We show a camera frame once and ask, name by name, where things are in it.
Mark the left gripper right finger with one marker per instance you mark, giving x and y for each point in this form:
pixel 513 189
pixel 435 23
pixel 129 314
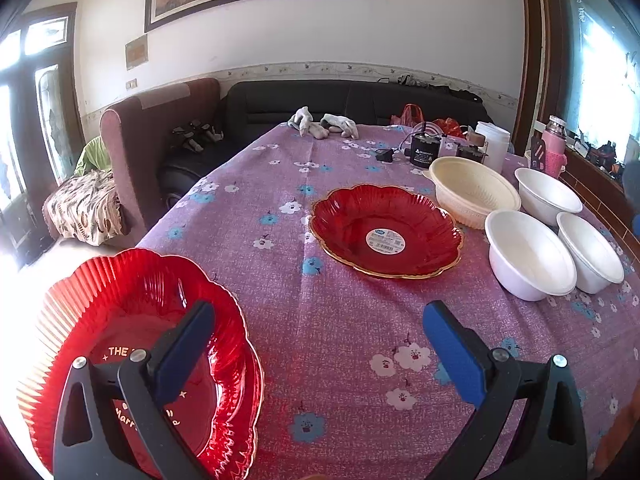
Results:
pixel 550 441

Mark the cream plastic bowl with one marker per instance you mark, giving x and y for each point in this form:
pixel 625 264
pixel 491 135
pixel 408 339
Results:
pixel 470 191

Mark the red fluted plate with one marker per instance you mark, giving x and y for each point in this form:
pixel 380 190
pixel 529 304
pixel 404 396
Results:
pixel 111 306

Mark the green cushion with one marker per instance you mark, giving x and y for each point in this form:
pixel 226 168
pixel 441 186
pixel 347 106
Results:
pixel 94 156

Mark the small black adapter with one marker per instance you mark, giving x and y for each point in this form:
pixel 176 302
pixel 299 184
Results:
pixel 385 155

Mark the white plastic jar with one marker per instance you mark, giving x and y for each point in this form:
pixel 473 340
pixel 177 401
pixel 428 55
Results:
pixel 497 141

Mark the pink sleeved bottle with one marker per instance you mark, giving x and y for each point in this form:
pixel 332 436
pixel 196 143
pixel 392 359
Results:
pixel 554 137

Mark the maroon armchair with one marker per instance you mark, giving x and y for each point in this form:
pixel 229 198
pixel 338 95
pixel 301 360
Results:
pixel 150 168

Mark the red plastic bag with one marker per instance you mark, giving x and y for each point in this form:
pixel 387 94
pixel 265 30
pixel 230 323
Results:
pixel 412 116

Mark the black motor with label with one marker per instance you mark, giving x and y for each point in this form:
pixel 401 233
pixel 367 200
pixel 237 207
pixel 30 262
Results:
pixel 424 150

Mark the small wall plaque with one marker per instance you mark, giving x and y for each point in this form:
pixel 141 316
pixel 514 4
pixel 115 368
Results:
pixel 136 52

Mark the red gold-rimmed plate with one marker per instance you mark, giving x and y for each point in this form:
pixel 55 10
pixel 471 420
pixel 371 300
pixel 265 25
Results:
pixel 386 232

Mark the white bowl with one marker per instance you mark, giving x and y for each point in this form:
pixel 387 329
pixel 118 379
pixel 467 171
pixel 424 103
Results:
pixel 597 264
pixel 544 197
pixel 528 259

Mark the patterned blanket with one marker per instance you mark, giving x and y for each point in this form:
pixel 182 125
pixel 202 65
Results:
pixel 86 208

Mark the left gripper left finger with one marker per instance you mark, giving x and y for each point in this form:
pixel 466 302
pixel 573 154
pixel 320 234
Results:
pixel 89 442

